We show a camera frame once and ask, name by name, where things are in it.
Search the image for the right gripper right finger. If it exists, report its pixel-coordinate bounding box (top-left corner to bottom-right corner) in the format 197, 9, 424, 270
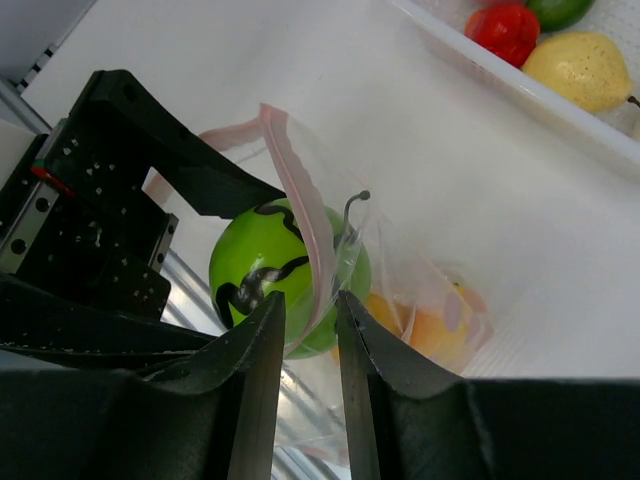
337, 292, 639, 479

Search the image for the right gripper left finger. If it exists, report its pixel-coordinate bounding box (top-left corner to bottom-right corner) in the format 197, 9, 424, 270
1, 294, 285, 479

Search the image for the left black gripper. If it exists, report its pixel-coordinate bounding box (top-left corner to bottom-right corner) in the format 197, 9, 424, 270
1, 69, 285, 370

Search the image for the clear zip top bag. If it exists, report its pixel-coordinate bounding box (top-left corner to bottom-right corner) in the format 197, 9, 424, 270
191, 106, 492, 464

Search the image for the pale yellow fake pear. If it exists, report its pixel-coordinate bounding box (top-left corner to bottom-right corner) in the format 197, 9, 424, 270
521, 32, 638, 113

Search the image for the red fake apple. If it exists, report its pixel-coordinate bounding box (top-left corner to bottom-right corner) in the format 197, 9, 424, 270
464, 3, 541, 68

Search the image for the green fake avocado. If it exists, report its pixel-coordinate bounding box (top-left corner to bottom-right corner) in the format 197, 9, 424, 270
525, 0, 595, 33

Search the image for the orange fake fruit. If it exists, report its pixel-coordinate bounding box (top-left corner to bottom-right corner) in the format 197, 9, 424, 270
409, 285, 489, 373

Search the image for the yellow fake banana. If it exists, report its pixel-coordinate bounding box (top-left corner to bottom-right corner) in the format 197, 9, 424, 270
365, 293, 412, 337

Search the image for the clear plastic perforated bin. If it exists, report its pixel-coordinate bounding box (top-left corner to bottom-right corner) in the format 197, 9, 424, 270
391, 1, 639, 177

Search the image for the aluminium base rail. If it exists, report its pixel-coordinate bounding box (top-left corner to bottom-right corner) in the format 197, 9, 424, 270
0, 44, 351, 480

